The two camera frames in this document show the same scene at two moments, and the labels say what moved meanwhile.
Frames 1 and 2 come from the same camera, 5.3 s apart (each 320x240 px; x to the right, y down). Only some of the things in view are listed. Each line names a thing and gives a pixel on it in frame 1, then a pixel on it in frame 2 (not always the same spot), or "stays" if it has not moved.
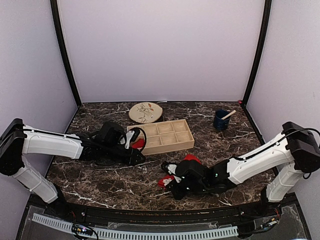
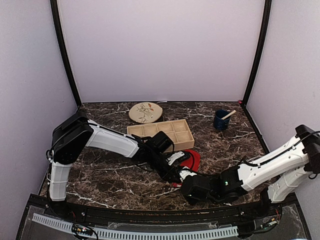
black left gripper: x=131 y=160 -> x=167 y=175
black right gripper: x=172 y=186 -> x=192 y=201
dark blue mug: x=219 y=124 stays
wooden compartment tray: x=166 y=136 stays
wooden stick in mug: x=228 y=115 stays
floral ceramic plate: x=145 y=112 stays
